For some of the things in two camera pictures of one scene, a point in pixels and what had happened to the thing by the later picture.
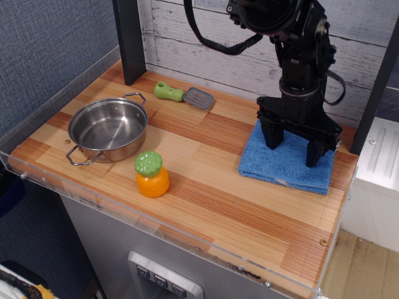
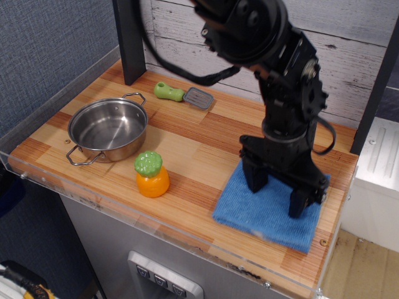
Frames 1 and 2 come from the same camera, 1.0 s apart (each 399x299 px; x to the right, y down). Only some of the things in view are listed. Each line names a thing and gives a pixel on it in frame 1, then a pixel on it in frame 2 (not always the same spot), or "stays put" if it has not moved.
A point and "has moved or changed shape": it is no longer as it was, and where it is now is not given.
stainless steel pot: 110,129 stays put
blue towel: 287,164 has moved or changed shape
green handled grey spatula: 192,95 stays put
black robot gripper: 302,108 to 288,157
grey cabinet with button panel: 132,259 stays put
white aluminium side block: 371,211 stays put
